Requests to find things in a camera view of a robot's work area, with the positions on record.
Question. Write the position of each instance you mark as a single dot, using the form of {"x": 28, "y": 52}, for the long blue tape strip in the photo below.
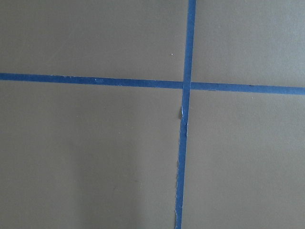
{"x": 183, "y": 134}

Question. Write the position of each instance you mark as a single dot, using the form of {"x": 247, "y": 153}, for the crossing blue tape strip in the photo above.
{"x": 263, "y": 89}

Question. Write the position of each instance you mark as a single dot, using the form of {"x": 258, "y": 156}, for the brown paper table cover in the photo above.
{"x": 79, "y": 156}

